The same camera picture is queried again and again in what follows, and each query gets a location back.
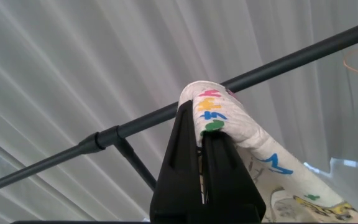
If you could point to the cream printed garment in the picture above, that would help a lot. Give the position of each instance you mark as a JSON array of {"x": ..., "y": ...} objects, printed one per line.
[{"x": 259, "y": 137}]

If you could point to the black clothes rack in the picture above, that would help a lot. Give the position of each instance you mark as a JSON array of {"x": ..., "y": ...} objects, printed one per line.
[{"x": 275, "y": 67}]

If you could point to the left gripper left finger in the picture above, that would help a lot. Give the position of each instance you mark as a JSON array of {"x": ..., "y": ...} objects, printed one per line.
[{"x": 179, "y": 180}]

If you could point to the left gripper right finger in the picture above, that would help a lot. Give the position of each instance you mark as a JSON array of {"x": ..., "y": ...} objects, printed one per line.
[{"x": 228, "y": 186}]

